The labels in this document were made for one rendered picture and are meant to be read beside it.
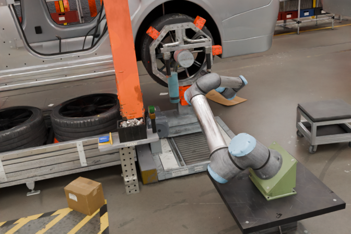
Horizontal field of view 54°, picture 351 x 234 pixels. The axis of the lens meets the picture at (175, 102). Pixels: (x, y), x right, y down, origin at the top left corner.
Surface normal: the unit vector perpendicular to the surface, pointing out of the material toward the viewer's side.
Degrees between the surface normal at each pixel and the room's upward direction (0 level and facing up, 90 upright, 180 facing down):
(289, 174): 90
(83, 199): 90
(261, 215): 0
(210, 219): 0
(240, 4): 90
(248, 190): 0
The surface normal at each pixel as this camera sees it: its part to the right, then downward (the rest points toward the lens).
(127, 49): 0.22, 0.34
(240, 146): -0.68, -0.59
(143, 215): -0.09, -0.93
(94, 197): 0.86, 0.11
